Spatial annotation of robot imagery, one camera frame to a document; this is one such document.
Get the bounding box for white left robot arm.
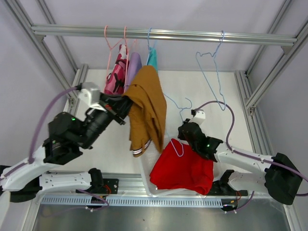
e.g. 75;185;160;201
0;93;133;203

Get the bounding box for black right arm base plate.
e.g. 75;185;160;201
207;180;239;196

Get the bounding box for pink wire hanger camouflage trousers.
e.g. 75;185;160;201
104;26;123;87

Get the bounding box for aluminium hanging rail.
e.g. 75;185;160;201
31;24;297;47

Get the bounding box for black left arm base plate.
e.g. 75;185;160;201
85;179;119;194

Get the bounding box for red trousers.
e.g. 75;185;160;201
150;139;214;195

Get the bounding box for white slotted cable duct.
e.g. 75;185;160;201
41;195;223;208

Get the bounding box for pink wire hanger lilac trousers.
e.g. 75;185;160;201
124;26;129;86

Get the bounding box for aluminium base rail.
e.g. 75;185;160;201
31;170;280;198

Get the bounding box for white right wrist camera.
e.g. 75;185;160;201
189;109;206;125

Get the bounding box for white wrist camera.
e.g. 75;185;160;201
189;109;206;125
77;82;106;112

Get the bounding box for blue wire hanger brown trousers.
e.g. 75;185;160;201
163;92;193;157

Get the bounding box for blue wire hanger teal trousers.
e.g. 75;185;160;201
146;26;158;65

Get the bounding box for aluminium frame struts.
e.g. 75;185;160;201
0;0;78;111
234;0;308;231

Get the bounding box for right aluminium frame struts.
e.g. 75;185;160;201
234;0;308;231

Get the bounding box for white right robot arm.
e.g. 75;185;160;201
178;121;303;205

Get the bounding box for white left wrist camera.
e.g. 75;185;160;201
77;82;106;112

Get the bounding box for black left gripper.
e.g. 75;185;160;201
75;91;136;150

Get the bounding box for left aluminium frame struts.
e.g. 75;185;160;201
0;0;78;111

